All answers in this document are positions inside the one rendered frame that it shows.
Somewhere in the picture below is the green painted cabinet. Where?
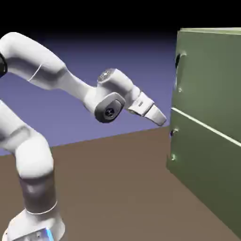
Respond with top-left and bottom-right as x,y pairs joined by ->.
166,27 -> 241,240

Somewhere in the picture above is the small green cabinet door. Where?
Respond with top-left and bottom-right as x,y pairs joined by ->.
166,109 -> 241,239

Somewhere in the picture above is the short curved metal handle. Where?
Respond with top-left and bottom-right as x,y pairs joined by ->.
169,128 -> 179,162

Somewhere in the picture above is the large green cabinet door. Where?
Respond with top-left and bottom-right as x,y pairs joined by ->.
170,30 -> 241,143

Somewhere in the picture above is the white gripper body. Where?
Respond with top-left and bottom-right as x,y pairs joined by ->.
144,104 -> 168,127

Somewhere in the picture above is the long curved metal handle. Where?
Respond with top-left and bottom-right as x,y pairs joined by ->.
174,50 -> 187,93

